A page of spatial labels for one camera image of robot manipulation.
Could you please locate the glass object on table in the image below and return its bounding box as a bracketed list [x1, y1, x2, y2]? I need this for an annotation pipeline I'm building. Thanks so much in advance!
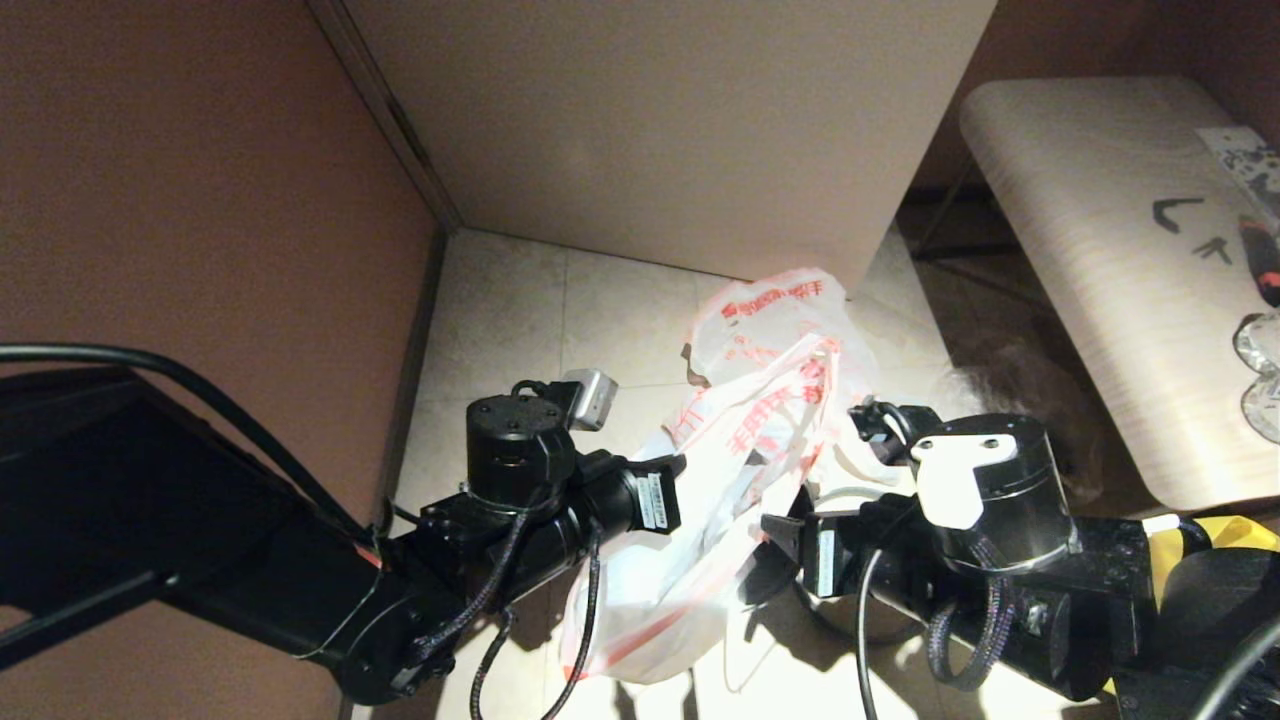
[1232, 312, 1280, 376]

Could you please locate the black angle bracket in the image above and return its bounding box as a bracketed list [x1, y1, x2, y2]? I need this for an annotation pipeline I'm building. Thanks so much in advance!
[1152, 198, 1207, 235]

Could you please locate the crumpled clear plastic bag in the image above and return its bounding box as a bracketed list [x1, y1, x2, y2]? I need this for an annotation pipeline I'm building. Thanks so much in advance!
[945, 340, 1103, 501]

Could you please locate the yellow plastic bag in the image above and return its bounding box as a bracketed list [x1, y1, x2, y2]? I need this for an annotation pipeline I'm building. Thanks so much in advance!
[1145, 515, 1280, 601]

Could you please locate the printed paper sheet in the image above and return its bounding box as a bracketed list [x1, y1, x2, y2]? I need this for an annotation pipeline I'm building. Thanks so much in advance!
[1197, 126, 1280, 214]

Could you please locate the dark door frame strip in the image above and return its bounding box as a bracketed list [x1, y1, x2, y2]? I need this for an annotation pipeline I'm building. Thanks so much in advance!
[305, 0, 464, 234]

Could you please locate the dark baseboard strip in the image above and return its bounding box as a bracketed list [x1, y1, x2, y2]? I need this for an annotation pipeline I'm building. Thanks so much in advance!
[333, 228, 449, 720]

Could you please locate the white wood-grain table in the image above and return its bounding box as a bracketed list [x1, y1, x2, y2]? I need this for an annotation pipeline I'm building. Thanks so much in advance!
[960, 78, 1280, 513]

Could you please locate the black metal table leg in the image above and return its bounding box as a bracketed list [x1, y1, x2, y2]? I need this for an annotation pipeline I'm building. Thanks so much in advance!
[908, 160, 1001, 269]

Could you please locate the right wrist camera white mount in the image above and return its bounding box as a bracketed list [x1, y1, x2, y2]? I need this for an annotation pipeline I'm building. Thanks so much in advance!
[850, 400, 1019, 531]

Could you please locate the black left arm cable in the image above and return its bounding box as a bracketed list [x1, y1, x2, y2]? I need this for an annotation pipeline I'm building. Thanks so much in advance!
[0, 344, 389, 549]

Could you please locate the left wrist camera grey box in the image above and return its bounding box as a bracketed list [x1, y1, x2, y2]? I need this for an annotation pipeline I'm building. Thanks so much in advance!
[563, 368, 620, 432]

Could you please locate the crumpled clear plastic cup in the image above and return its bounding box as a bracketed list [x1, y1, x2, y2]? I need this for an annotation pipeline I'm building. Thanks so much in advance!
[1238, 378, 1280, 448]

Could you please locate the red and black hand tool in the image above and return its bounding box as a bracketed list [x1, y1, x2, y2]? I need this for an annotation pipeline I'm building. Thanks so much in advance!
[1239, 213, 1280, 307]

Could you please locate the black left wrist camera cable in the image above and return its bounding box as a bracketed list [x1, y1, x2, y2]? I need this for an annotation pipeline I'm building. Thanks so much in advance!
[470, 520, 604, 720]

